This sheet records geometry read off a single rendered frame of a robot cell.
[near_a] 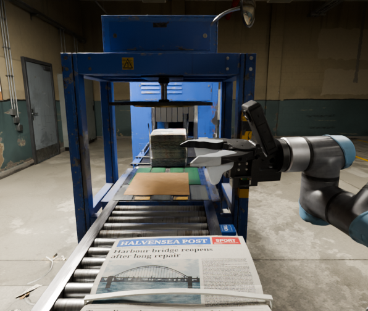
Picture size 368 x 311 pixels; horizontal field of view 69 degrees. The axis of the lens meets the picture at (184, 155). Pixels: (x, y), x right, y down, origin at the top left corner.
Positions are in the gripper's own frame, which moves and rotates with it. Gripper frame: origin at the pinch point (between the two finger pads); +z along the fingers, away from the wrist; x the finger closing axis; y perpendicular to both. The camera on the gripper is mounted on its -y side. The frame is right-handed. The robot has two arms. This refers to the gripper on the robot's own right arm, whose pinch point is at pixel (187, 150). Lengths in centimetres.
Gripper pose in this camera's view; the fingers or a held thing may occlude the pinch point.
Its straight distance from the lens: 52.8
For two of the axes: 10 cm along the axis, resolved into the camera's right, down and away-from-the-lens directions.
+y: 0.0, 9.4, 3.3
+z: -9.9, 0.5, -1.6
